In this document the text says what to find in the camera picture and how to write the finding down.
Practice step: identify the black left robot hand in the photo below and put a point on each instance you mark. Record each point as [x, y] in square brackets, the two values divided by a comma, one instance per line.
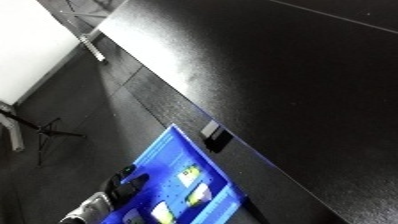
[124, 191]

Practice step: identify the pale left robot arm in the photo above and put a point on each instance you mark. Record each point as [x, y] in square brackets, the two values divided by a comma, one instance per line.
[89, 210]

